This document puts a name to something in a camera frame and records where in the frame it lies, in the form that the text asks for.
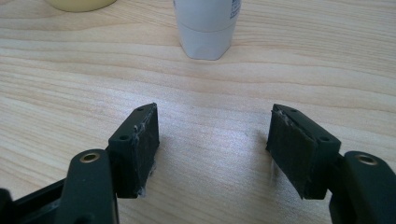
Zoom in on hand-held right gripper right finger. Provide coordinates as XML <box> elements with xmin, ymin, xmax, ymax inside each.
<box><xmin>265</xmin><ymin>103</ymin><xmax>342</xmax><ymax>201</ymax></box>

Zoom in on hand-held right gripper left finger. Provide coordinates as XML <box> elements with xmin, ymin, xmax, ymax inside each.
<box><xmin>106</xmin><ymin>102</ymin><xmax>161</xmax><ymax>200</ymax></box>

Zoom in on white plastic tube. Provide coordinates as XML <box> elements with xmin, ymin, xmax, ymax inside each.
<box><xmin>173</xmin><ymin>0</ymin><xmax>243</xmax><ymax>62</ymax></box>

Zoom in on pale yellow round container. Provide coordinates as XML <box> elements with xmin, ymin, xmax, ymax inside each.
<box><xmin>44</xmin><ymin>0</ymin><xmax>118</xmax><ymax>13</ymax></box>

